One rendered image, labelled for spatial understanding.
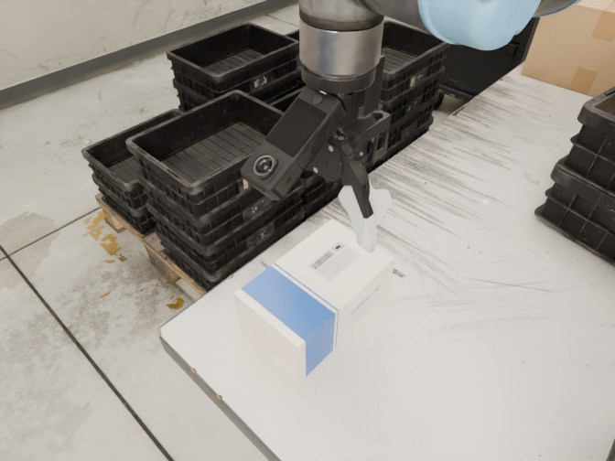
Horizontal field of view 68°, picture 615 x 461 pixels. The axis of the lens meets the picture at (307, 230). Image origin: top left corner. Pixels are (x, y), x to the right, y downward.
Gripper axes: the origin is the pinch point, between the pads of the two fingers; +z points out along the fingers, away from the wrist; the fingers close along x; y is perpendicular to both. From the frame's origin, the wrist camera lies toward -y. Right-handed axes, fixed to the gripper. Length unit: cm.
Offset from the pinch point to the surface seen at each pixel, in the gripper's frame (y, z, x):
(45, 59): 50, 71, 250
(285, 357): -10.0, 14.5, -3.5
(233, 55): 81, 39, 119
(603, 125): 41.2, -3.7, -18.5
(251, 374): -13.5, 18.4, -0.3
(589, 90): 98, 16, -6
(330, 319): -4.1, 9.7, -6.0
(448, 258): 23.6, 18.2, -8.9
